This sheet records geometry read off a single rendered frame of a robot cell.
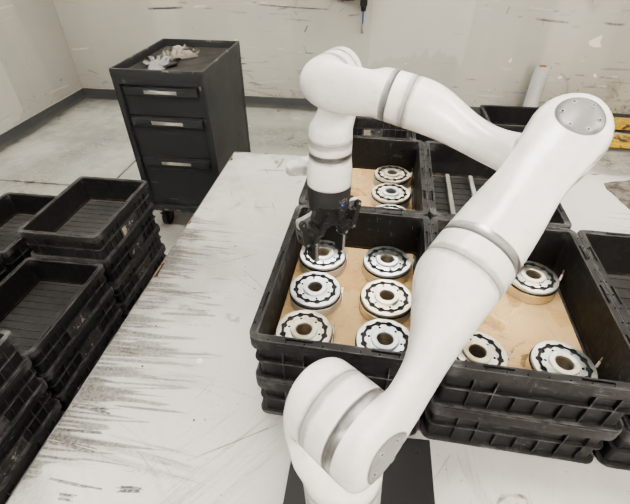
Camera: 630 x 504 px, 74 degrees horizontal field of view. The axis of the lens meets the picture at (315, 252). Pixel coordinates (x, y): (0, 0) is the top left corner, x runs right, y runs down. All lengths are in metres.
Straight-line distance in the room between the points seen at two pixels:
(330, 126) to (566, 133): 0.31
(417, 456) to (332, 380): 0.37
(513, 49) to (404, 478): 3.76
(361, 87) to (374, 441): 0.43
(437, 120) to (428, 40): 3.44
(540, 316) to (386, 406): 0.60
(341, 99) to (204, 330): 0.63
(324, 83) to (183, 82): 1.57
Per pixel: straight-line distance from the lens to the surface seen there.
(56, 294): 1.78
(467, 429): 0.82
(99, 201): 2.02
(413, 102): 0.59
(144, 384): 0.96
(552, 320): 0.95
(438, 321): 0.41
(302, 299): 0.82
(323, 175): 0.67
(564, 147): 0.54
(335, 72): 0.60
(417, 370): 0.40
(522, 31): 4.14
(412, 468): 0.74
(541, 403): 0.78
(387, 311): 0.81
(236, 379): 0.91
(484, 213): 0.47
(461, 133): 0.60
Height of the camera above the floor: 1.45
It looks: 39 degrees down
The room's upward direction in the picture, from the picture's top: straight up
